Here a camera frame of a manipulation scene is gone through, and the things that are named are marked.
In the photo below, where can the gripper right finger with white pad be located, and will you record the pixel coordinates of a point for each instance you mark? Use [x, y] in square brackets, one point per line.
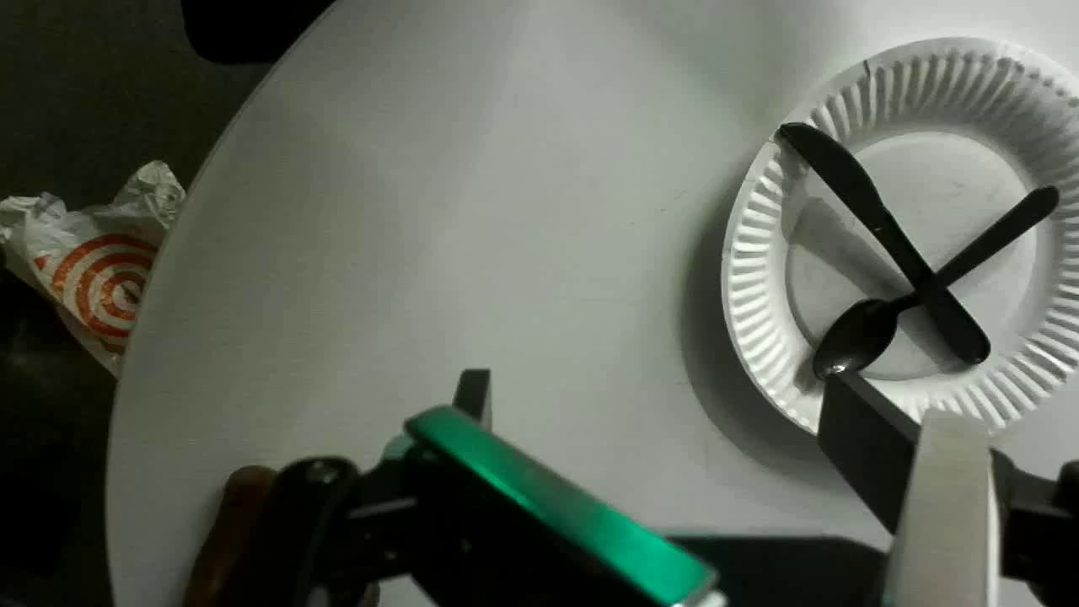
[947, 518]

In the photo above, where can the gripper left finger with green pad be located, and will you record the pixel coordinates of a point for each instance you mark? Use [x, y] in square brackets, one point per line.
[541, 492]

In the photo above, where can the white paper plate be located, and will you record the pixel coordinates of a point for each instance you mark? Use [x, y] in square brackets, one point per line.
[776, 304]

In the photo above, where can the white bag with red target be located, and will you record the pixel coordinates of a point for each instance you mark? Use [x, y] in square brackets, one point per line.
[90, 280]

